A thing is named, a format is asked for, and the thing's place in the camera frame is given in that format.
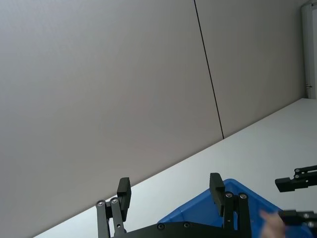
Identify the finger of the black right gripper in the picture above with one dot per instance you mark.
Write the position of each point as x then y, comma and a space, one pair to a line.
288, 184
294, 217

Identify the blue plastic bin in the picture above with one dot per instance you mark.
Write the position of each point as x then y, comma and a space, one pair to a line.
198, 210

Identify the white door frame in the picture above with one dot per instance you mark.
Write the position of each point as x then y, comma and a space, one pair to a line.
309, 49

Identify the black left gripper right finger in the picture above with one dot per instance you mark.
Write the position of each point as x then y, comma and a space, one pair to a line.
218, 193

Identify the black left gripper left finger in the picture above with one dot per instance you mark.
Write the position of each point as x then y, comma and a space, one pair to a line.
123, 198

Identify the pale pink soft item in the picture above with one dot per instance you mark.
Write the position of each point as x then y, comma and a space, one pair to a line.
272, 226

